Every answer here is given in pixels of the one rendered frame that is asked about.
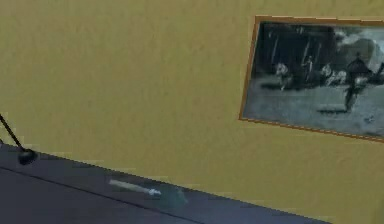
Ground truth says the framed grey painting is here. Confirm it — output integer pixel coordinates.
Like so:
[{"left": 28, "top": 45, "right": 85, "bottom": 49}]
[{"left": 237, "top": 14, "right": 384, "bottom": 144}]

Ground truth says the dark grey table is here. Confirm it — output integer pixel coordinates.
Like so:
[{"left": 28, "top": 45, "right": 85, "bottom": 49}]
[{"left": 0, "top": 142, "right": 332, "bottom": 224}]

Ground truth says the clear greenish glass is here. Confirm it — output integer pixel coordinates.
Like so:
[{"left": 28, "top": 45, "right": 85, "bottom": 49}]
[{"left": 159, "top": 186, "right": 190, "bottom": 210}]

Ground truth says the white pen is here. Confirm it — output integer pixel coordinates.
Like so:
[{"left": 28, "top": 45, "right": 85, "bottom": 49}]
[{"left": 108, "top": 178, "right": 163, "bottom": 197}]

